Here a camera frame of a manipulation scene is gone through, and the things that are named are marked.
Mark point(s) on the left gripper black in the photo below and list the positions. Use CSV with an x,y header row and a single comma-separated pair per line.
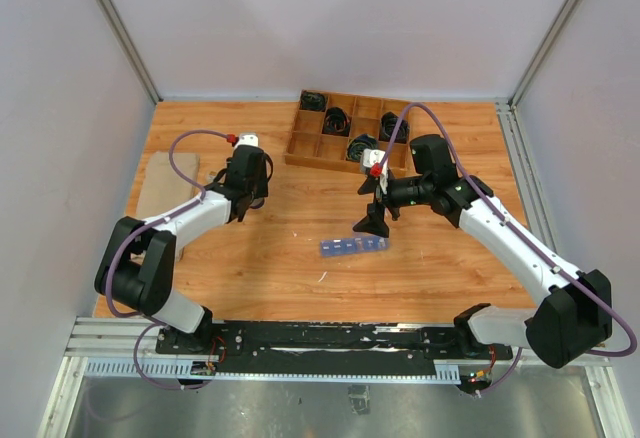
x,y
262,190

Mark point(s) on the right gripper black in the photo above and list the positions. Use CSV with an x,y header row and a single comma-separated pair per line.
x,y
374,221

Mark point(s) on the blue weekly pill organizer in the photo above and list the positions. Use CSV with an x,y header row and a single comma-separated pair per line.
x,y
350,246

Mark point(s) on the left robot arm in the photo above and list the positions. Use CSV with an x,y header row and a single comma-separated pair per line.
x,y
137,267

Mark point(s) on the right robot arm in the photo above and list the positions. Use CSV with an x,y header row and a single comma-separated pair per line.
x,y
570,315

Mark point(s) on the rolled tie green pattern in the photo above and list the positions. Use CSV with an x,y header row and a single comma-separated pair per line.
x,y
358,145

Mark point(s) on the wooden compartment tray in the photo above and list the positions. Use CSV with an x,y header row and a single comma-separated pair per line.
x,y
309,147

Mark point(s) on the rolled tie right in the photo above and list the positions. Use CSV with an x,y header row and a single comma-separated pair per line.
x,y
387,125

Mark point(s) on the beige folded cloth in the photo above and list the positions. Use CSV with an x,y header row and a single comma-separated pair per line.
x,y
161,189

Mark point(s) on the rolled tie orange stripes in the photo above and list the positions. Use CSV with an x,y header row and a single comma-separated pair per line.
x,y
336,122

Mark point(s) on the rolled tie top left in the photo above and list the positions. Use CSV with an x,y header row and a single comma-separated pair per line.
x,y
312,101

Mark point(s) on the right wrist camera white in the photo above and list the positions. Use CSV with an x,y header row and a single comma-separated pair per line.
x,y
373,162

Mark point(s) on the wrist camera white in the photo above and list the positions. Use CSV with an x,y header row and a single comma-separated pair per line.
x,y
247,139
373,162

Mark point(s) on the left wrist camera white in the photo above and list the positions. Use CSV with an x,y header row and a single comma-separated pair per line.
x,y
247,139

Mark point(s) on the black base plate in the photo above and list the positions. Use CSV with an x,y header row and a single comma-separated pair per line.
x,y
333,349

